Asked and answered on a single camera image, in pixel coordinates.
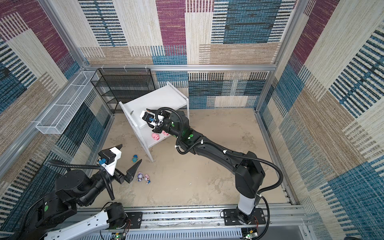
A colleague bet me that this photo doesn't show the teal hooded Doraemon figure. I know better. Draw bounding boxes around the teal hooded Doraemon figure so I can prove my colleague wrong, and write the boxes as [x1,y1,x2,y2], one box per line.
[132,155,138,163]

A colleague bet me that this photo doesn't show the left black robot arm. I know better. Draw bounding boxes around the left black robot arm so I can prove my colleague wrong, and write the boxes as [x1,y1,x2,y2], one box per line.
[9,145,142,240]

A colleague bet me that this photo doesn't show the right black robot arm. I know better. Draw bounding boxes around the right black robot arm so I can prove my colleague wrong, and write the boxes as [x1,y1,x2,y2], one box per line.
[141,107,284,218]

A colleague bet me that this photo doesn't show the white two-tier metal shelf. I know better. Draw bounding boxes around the white two-tier metal shelf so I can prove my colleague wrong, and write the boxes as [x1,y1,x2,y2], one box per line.
[119,82,190,163]

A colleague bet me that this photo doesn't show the purple hooded Doraemon figure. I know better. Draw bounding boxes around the purple hooded Doraemon figure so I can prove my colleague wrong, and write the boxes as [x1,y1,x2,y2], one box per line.
[138,172,144,182]

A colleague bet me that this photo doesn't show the pink hooded Doraemon figure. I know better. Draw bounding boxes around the pink hooded Doraemon figure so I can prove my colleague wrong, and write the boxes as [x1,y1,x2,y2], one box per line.
[144,174,151,184]

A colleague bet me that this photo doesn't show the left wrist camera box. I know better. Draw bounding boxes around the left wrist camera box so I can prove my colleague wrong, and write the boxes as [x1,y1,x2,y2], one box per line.
[98,148,122,176]

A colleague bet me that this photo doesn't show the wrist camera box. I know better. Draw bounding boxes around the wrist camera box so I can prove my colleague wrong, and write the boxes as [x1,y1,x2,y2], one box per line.
[140,110,164,126]
[98,148,122,176]

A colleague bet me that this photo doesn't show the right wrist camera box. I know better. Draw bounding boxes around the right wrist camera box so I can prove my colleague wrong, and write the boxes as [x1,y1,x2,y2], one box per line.
[140,110,164,126]

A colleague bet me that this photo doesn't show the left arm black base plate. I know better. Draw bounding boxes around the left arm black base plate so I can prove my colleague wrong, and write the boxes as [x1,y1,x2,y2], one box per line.
[107,212,143,231]

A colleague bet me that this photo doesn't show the black mesh wire shelf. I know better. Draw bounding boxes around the black mesh wire shelf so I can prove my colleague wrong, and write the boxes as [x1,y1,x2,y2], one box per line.
[91,68,156,114]

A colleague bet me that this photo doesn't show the white wire mesh basket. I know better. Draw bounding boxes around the white wire mesh basket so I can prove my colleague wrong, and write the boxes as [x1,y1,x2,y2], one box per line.
[36,71,95,135]

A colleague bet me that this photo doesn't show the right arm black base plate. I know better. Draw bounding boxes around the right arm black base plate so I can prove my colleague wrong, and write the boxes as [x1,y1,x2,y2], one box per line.
[220,208,267,226]

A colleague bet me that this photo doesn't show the aluminium front rail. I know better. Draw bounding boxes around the aluminium front rail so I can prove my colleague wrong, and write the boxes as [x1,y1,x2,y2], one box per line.
[54,204,316,240]

